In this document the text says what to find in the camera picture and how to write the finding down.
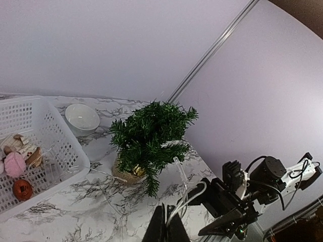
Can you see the red ball ornament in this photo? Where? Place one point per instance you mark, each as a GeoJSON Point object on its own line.
{"type": "Point", "coordinates": [22, 190]}

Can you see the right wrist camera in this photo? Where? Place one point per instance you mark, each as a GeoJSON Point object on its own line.
{"type": "Point", "coordinates": [236, 179]}

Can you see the white plastic basket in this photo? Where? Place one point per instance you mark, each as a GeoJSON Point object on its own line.
{"type": "Point", "coordinates": [63, 160]}

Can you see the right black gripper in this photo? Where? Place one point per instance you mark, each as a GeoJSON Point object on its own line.
{"type": "Point", "coordinates": [230, 211]}

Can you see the small green christmas tree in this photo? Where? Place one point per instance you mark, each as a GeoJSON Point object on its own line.
{"type": "Point", "coordinates": [149, 139]}

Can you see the right aluminium frame post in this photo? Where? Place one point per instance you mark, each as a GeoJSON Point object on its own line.
{"type": "Point", "coordinates": [212, 50]}

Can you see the white ceramic bowl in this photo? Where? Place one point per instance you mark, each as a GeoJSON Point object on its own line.
{"type": "Point", "coordinates": [82, 119]}

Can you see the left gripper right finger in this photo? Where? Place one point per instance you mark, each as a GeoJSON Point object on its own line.
{"type": "Point", "coordinates": [176, 230]}

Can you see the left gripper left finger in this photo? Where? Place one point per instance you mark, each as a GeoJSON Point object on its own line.
{"type": "Point", "coordinates": [156, 231]}

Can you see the pink pompom ornament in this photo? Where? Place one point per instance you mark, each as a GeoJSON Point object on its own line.
{"type": "Point", "coordinates": [14, 164]}

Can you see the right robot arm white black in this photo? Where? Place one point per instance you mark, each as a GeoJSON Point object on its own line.
{"type": "Point", "coordinates": [270, 181]}

